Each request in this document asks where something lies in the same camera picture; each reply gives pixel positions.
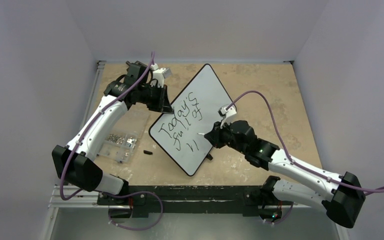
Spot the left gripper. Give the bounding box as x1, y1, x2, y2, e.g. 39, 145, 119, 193
138, 83, 172, 113

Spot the white whiteboard black frame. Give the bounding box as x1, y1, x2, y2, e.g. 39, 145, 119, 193
148, 64, 233, 177

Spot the black marker cap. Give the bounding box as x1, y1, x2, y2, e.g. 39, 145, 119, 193
143, 150, 153, 155

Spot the clear plastic screw box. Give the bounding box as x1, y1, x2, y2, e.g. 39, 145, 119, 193
97, 110, 150, 163

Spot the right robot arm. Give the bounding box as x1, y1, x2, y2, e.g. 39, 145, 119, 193
203, 120, 366, 229

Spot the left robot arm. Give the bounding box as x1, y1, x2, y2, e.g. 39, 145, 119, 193
51, 61, 174, 205

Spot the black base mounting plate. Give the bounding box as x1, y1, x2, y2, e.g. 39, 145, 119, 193
97, 185, 292, 221

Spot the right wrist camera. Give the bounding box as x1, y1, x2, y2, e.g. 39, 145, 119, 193
218, 105, 237, 129

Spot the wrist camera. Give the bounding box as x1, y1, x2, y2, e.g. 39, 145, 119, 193
218, 105, 237, 129
149, 63, 172, 88

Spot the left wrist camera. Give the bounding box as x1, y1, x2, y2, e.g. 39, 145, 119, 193
149, 63, 172, 88

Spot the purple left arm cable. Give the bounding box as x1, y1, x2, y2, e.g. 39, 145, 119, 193
59, 50, 156, 202

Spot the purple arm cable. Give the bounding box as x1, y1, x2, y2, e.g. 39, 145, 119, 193
59, 50, 156, 202
225, 90, 384, 196

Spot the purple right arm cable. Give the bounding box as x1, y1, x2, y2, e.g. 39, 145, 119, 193
225, 90, 384, 196

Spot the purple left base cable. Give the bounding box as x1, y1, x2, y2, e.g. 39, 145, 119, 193
108, 190, 165, 232

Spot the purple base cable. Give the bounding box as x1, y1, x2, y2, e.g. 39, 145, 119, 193
263, 202, 296, 226
108, 190, 165, 232

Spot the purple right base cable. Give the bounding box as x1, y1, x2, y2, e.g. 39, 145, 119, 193
263, 202, 296, 226

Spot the aluminium frame rail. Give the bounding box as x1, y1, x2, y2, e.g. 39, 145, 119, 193
48, 184, 113, 210

